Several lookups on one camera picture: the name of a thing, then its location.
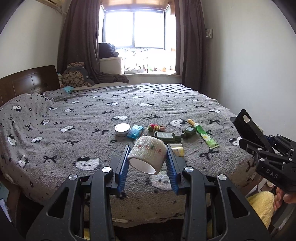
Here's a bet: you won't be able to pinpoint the white knit-covered tape roll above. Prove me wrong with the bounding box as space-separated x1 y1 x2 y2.
127 136 167 175

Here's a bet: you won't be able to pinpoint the green daisy cream tube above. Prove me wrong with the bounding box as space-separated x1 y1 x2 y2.
187 119 219 149

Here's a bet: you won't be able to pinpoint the person's right hand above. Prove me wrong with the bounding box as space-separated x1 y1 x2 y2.
273 188 296 211

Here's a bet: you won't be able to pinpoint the yellow small bottle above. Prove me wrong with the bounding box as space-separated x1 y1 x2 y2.
168 144 184 157

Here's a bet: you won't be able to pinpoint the dark green square bottle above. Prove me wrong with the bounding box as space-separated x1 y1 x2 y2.
154 132 182 144

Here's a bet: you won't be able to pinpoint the dark green flat bottle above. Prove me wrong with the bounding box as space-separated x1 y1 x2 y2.
181 126 196 139

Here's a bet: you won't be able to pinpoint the round white tin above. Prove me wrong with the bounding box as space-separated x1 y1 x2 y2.
114 123 130 137

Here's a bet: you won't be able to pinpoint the colourful hair scrunchies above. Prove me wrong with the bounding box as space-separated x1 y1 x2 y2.
147 124 166 133

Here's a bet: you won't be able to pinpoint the blue tissue packet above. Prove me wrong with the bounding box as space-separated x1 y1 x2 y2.
127 125 144 140

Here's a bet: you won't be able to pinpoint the yellow fluffy towel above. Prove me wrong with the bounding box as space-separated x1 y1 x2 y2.
247 191 274 228

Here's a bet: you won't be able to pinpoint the grey kitty pattern bedspread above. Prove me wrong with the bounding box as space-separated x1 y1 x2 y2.
0 83 258 229

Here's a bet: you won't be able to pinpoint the right brown curtain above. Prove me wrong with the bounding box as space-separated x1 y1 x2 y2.
174 1 207 92

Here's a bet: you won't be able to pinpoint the brown curtain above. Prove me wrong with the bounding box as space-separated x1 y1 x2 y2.
174 1 207 92
57 0 129 84

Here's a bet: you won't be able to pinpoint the teal small box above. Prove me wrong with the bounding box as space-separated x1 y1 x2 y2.
62 86 74 94

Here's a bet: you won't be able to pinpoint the brown patterned pillow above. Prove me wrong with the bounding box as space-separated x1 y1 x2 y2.
61 62 95 88

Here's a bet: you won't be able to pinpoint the grey kitty pattern pillow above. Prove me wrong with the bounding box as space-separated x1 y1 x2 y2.
1 93 54 150

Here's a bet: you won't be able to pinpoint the white storage box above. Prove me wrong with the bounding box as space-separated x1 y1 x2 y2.
99 56 122 74

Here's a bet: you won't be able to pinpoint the dark blue clothes bundle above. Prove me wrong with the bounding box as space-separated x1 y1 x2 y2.
99 42 119 59

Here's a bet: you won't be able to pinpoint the dark wooden headboard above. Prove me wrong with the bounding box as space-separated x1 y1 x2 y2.
0 65 60 105

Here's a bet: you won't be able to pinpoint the left brown curtain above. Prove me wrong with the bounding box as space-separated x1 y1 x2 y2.
57 0 129 84

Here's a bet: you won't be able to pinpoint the window with dark frame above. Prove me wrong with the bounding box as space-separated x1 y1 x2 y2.
99 1 176 75

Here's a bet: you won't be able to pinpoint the wall light switch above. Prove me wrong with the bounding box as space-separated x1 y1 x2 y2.
206 29 213 39

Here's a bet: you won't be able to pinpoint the wall air conditioner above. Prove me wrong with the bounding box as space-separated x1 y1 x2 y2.
36 0 68 14

